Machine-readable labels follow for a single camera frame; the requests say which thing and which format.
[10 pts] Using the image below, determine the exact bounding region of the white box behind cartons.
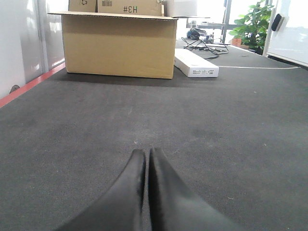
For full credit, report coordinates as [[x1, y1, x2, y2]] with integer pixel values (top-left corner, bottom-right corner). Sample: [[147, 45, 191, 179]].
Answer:
[[165, 0, 197, 18]]

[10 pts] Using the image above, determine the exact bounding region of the green potted plant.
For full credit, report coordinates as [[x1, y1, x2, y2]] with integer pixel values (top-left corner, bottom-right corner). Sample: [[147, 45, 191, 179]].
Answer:
[[229, 0, 273, 55]]

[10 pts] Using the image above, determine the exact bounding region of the white board with eraser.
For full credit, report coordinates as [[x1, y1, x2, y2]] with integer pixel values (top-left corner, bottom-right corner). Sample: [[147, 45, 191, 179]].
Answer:
[[263, 0, 308, 68]]

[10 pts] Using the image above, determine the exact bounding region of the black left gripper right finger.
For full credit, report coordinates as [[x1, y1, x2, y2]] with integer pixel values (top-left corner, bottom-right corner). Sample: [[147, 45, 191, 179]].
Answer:
[[148, 148, 243, 231]]

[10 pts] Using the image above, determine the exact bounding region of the tangle of black cables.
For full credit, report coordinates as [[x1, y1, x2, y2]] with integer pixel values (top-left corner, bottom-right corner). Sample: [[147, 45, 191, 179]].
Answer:
[[180, 27, 231, 60]]

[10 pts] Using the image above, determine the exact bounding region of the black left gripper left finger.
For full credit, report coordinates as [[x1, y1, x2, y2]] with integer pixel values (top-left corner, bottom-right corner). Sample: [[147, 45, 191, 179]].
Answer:
[[57, 149, 146, 231]]

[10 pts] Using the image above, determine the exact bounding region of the small cardboard box recycling symbol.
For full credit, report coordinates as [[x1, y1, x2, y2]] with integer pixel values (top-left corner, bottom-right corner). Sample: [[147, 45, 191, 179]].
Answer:
[[68, 0, 97, 13]]

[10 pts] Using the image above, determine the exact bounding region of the cardboard box labelled H3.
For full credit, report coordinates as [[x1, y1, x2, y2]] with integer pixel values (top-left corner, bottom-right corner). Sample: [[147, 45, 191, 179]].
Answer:
[[97, 0, 164, 16]]

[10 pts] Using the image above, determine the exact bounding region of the large open cardboard box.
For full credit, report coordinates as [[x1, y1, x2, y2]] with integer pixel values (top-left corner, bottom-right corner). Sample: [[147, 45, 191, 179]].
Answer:
[[57, 11, 177, 79]]

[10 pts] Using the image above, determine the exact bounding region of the long white flat box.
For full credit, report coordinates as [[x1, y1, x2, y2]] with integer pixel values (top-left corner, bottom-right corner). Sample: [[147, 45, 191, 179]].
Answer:
[[174, 49, 219, 77]]

